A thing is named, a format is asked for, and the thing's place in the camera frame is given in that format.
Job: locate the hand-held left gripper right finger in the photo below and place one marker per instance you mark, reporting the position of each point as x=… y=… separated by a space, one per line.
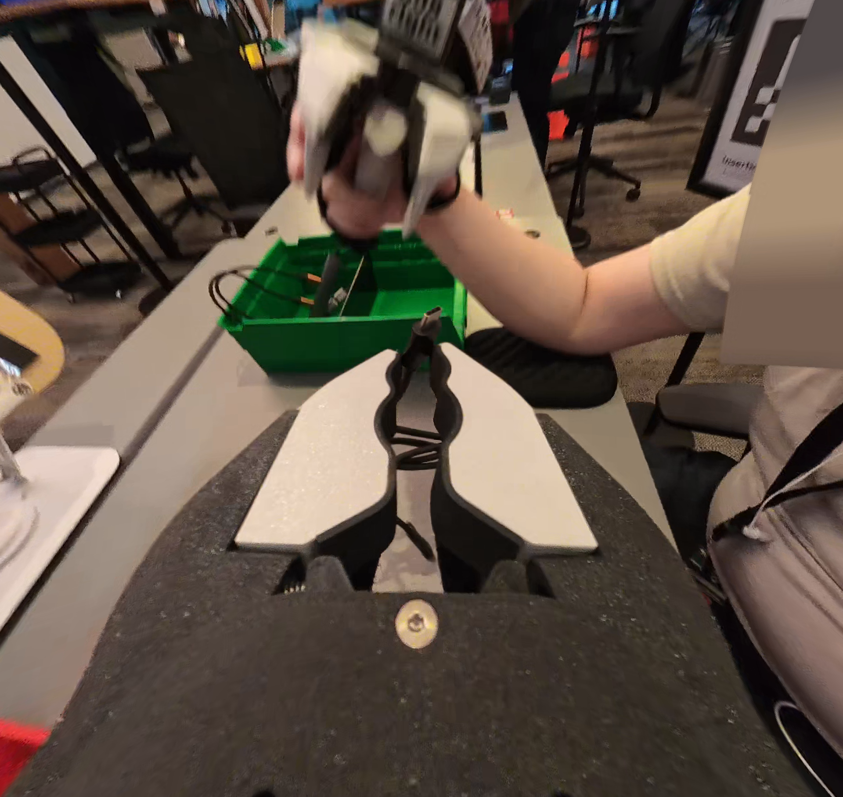
x=514 y=461

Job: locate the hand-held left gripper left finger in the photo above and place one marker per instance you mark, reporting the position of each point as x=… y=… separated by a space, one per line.
x=323 y=461

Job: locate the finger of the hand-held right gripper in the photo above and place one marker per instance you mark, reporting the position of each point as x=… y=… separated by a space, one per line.
x=444 y=132
x=329 y=66

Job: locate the green plastic bin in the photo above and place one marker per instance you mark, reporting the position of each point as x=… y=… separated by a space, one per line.
x=342 y=346

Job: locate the dark grey bar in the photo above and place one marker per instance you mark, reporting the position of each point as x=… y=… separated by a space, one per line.
x=326 y=283

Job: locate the red plastic bin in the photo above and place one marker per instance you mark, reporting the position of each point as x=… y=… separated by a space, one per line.
x=20 y=754

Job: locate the person's right forearm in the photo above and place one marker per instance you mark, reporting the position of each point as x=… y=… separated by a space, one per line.
x=527 y=283

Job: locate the person's right hand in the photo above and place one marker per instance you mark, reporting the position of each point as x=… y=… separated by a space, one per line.
x=369 y=214

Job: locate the black wrist rest pad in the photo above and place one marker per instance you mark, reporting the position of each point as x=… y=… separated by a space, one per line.
x=540 y=369

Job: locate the black high-back office chair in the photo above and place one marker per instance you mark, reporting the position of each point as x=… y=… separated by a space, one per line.
x=224 y=125

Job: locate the dark chair armrest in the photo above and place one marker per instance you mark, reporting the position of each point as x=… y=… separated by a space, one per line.
x=708 y=408

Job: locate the person's cream t-shirt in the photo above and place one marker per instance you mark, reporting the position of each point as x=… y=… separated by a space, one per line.
x=698 y=263

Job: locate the rounded wooden board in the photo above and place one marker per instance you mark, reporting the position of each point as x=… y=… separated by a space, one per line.
x=36 y=329

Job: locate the framed printed sign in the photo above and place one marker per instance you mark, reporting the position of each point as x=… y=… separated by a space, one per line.
x=757 y=85

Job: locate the black rolling cart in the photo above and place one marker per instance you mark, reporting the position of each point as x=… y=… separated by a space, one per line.
x=52 y=230

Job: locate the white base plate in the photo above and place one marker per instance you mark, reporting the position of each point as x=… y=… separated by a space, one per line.
x=59 y=500

